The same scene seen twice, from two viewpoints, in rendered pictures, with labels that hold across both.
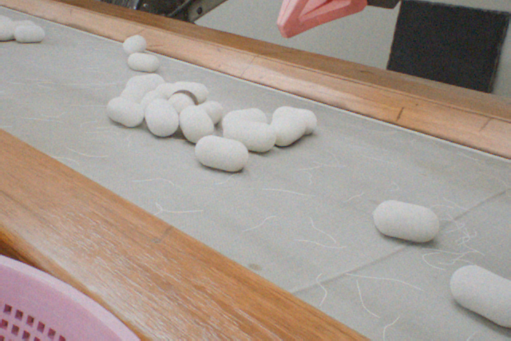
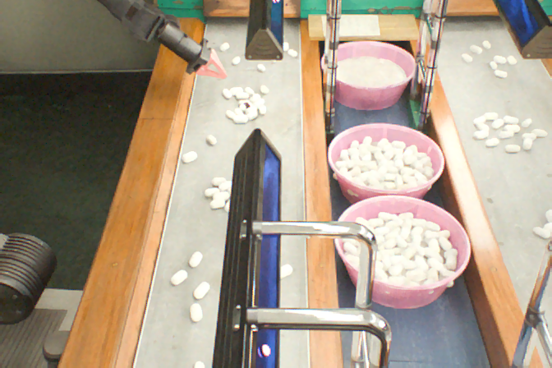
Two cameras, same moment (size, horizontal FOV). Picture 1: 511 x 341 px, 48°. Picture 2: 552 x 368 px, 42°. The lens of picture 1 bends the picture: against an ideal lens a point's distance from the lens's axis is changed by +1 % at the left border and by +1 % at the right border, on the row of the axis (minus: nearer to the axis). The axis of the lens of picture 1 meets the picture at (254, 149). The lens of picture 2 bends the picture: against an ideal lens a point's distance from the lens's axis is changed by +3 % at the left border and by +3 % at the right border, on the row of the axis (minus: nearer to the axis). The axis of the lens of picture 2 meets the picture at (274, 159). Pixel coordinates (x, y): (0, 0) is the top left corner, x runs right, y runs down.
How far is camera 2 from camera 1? 2.09 m
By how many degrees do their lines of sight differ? 106
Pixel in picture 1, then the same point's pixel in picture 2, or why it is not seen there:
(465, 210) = (239, 70)
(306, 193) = (259, 82)
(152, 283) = (313, 66)
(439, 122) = (190, 80)
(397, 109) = (188, 87)
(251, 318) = (309, 60)
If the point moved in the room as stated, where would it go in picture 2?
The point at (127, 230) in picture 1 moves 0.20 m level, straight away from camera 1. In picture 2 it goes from (308, 71) to (264, 102)
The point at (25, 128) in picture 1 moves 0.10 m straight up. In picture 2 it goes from (286, 117) to (287, 84)
